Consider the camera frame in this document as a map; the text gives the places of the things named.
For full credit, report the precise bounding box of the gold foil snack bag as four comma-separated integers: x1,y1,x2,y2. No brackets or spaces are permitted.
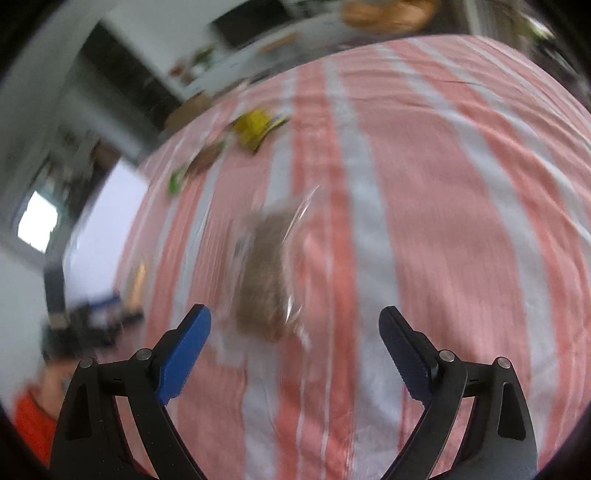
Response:
230,108,290,154

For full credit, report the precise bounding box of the brown green snack pouch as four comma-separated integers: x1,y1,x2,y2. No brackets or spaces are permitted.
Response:
168,137,226,196

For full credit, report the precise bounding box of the person's left hand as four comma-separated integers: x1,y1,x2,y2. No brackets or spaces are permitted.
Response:
33,359,79,420

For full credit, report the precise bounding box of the pink striped tablecloth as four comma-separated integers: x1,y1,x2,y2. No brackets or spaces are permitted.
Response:
119,36,590,479

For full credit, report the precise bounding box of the clear packet brown cake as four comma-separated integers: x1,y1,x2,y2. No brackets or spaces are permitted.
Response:
224,187,320,343

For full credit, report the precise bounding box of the orange lounge chair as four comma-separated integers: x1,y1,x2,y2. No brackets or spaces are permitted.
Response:
341,0,441,34

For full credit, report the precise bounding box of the white board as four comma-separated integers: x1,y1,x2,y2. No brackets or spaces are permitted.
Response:
62,160,148,306

